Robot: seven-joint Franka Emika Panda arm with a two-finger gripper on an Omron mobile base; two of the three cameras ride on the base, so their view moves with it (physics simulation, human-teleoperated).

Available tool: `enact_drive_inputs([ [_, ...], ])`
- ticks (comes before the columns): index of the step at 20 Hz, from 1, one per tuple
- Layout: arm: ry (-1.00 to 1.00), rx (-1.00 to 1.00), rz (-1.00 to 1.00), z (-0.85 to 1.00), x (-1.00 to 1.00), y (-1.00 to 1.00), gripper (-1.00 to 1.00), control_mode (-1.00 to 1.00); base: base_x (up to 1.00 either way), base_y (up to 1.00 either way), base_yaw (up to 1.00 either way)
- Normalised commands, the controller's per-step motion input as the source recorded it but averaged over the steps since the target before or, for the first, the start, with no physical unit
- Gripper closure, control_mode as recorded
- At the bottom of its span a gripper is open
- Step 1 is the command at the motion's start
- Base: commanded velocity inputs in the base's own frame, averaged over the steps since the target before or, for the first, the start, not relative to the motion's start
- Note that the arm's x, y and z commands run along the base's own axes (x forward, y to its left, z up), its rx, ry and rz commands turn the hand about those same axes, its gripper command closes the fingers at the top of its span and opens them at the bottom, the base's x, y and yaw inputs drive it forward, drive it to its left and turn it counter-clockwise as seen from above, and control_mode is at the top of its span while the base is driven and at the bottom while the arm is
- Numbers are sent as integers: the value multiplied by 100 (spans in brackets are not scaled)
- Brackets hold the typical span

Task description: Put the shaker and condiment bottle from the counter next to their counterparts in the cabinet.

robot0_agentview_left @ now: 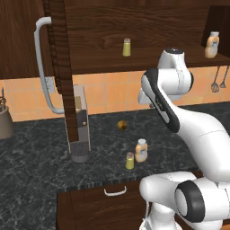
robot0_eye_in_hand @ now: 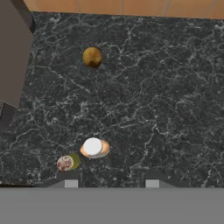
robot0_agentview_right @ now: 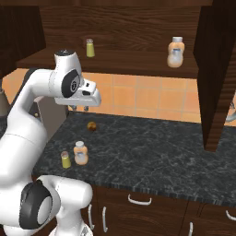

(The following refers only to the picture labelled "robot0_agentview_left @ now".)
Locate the orange condiment bottle white cap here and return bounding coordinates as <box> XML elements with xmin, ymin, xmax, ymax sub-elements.
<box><xmin>204</xmin><ymin>31</ymin><xmax>221</xmax><ymax>59</ymax></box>
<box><xmin>134</xmin><ymin>137</ymin><xmax>149</xmax><ymax>164</ymax></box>

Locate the dark wood open wall cabinet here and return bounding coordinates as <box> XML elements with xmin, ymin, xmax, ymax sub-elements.
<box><xmin>63</xmin><ymin>0</ymin><xmax>230</xmax><ymax>75</ymax></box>

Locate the grey cabinet door handle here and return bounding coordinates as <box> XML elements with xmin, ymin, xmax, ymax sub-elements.
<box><xmin>33</xmin><ymin>16</ymin><xmax>66</xmax><ymax>116</ymax></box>

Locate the dark hanging whisk tool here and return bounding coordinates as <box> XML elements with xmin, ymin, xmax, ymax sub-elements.
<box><xmin>218</xmin><ymin>66</ymin><xmax>230</xmax><ymax>90</ymax></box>

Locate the grey utensil pot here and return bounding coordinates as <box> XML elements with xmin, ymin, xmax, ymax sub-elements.
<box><xmin>0</xmin><ymin>103</ymin><xmax>15</xmax><ymax>140</ymax></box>

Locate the dark hanging slotted tool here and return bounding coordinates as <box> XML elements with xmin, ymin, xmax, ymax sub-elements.
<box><xmin>210</xmin><ymin>66</ymin><xmax>222</xmax><ymax>93</ymax></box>

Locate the grey coffee machine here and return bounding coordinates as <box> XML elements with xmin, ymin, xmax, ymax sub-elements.
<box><xmin>65</xmin><ymin>84</ymin><xmax>92</xmax><ymax>164</ymax></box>

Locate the white drawer handle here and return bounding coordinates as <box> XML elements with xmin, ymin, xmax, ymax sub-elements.
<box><xmin>103</xmin><ymin>185</ymin><xmax>128</xmax><ymax>198</ymax></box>

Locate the dark wood closed wall cabinet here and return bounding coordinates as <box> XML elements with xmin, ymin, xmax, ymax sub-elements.
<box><xmin>0</xmin><ymin>0</ymin><xmax>56</xmax><ymax>81</ymax></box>

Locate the brown round fruit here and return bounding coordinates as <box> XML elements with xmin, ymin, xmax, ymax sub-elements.
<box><xmin>116</xmin><ymin>119</ymin><xmax>128</xmax><ymax>131</ymax></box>

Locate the dark wood cabinet door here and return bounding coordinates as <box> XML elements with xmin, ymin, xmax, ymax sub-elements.
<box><xmin>41</xmin><ymin>0</ymin><xmax>80</xmax><ymax>144</ymax></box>

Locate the yellow shaker with grey cap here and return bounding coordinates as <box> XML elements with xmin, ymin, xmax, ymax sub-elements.
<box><xmin>121</xmin><ymin>38</ymin><xmax>132</xmax><ymax>58</ymax></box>
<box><xmin>125</xmin><ymin>151</ymin><xmax>136</xmax><ymax>171</ymax></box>

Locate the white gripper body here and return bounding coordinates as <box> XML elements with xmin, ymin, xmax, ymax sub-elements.
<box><xmin>137</xmin><ymin>88</ymin><xmax>155</xmax><ymax>107</ymax></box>

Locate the white wall socket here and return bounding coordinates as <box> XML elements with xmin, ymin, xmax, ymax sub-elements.
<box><xmin>44</xmin><ymin>76</ymin><xmax>57</xmax><ymax>94</ymax></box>

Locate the dark wood drawer front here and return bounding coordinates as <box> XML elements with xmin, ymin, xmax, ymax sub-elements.
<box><xmin>57</xmin><ymin>179</ymin><xmax>154</xmax><ymax>230</ymax></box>

